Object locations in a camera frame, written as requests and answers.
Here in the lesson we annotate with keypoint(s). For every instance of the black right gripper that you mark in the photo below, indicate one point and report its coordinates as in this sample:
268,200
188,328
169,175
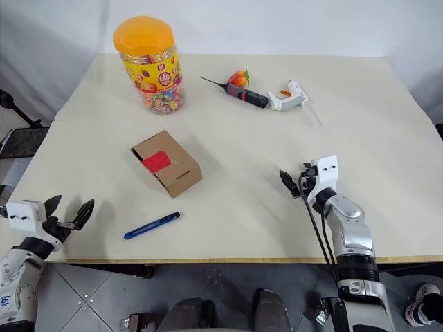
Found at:
306,181

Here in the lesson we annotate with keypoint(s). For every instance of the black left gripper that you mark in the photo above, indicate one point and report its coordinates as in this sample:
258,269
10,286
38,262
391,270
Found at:
57,229

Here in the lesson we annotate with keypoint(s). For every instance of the blue pen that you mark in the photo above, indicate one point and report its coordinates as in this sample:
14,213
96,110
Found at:
152,225

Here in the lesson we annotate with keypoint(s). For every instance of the brown cardboard box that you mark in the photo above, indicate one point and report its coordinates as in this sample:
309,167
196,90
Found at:
176,169

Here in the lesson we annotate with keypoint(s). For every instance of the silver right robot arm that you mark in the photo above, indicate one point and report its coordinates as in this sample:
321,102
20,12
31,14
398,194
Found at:
351,228

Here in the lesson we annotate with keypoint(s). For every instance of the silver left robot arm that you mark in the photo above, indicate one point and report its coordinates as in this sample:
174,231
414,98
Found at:
17,283

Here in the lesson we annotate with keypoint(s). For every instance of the clear glue stick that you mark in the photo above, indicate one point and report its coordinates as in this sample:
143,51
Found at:
314,117

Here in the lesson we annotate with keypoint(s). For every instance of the black red electric screwdriver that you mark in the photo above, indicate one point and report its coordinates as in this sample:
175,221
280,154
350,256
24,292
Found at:
245,96

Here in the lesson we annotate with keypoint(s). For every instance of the red tape patch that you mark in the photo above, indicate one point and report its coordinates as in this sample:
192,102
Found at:
156,161

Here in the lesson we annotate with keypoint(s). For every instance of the toy peach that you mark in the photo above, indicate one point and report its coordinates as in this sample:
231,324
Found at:
239,77

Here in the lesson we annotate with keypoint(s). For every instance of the black tripod stand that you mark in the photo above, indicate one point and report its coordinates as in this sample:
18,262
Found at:
15,107

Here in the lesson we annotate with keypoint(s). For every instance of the dark rounded shape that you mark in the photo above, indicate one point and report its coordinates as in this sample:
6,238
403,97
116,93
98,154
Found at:
275,311
185,314

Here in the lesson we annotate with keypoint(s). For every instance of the candy jar with orange lid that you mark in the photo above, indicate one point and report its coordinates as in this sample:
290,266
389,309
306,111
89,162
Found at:
154,65

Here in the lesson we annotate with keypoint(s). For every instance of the white sneaker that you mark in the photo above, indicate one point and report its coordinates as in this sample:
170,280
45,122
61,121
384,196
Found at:
420,304

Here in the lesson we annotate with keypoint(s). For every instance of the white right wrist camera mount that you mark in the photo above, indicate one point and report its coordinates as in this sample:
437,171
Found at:
325,176

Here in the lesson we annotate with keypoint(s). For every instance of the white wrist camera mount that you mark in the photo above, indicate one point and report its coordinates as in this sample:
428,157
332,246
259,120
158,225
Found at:
325,176
26,214

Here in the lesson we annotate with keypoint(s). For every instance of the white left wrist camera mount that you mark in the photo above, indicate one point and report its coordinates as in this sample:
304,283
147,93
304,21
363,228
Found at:
26,214

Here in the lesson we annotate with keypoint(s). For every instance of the black table frame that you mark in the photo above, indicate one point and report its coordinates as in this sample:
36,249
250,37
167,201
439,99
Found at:
214,268

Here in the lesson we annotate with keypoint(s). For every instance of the metal caster bracket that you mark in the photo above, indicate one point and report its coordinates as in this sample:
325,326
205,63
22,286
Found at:
328,311
133,321

